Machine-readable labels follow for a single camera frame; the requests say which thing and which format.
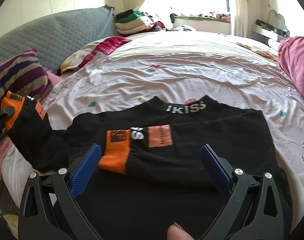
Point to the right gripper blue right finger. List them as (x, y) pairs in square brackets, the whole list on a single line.
[(219, 170)]

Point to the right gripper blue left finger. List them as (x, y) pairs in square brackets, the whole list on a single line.
[(82, 170)]

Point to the black orange IKISS shirt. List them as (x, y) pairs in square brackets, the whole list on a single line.
[(151, 172)]

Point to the stack of folded clothes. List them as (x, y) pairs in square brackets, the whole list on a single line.
[(132, 22)]

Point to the right hand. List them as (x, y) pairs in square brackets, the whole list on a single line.
[(176, 232)]

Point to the purple striped pillow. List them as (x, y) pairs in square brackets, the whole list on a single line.
[(24, 75)]

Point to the grey quilted headboard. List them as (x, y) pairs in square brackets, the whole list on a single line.
[(58, 35)]

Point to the pink strawberry print bedsheet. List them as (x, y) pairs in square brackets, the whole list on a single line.
[(181, 68)]

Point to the red cream blanket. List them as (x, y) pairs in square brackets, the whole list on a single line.
[(88, 52)]

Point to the pink quilt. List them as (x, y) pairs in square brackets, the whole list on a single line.
[(291, 60)]

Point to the white side desk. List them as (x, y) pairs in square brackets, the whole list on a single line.
[(267, 37)]

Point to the cream curtain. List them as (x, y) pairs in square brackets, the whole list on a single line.
[(239, 17)]

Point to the window sill clutter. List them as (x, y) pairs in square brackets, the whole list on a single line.
[(210, 16)]

